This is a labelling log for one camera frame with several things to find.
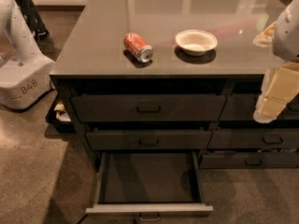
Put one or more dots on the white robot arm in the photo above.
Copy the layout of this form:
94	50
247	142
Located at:
285	43

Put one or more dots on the dark grey drawer cabinet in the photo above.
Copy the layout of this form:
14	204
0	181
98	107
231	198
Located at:
94	61

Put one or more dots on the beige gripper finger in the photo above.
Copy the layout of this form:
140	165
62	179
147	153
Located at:
265	38
280	86

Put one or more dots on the white paper bowl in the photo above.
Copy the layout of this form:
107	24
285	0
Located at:
196	42

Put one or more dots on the black bin with trash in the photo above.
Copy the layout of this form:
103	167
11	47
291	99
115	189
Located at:
58	117

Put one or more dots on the red soda can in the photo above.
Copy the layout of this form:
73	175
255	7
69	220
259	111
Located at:
138	47

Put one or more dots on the drawer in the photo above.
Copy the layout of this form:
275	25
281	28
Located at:
148	186
163	107
245	160
254	138
242	106
148	139

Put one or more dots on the person in dark clothes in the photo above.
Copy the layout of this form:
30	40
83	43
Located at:
33	19

